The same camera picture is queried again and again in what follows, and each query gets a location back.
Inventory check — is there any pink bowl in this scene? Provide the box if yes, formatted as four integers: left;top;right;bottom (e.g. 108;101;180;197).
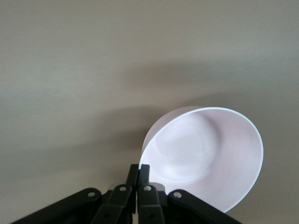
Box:
139;106;264;214

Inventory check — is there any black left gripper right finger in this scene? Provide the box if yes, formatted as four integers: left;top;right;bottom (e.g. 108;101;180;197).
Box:
136;164;243;224

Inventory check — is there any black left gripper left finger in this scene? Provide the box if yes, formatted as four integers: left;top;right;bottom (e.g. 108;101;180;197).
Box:
10;164;140;224

